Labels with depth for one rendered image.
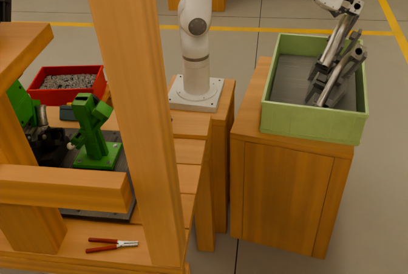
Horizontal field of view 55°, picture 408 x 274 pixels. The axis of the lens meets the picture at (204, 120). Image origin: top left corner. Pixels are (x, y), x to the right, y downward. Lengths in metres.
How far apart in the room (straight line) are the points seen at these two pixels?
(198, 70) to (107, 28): 1.03
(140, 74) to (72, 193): 0.36
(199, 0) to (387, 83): 2.41
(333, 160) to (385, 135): 1.38
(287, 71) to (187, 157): 0.78
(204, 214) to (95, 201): 1.11
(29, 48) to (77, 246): 0.66
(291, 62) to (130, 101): 1.42
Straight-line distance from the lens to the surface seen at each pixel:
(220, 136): 1.76
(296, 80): 1.96
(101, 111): 1.35
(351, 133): 1.69
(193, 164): 1.46
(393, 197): 2.68
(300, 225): 2.09
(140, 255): 1.25
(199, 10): 1.54
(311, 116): 1.64
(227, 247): 2.28
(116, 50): 0.72
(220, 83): 1.86
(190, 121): 1.62
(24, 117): 1.51
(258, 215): 2.10
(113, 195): 0.91
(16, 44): 0.94
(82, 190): 0.93
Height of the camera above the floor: 1.93
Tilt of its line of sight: 40 degrees down
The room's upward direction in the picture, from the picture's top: 3 degrees counter-clockwise
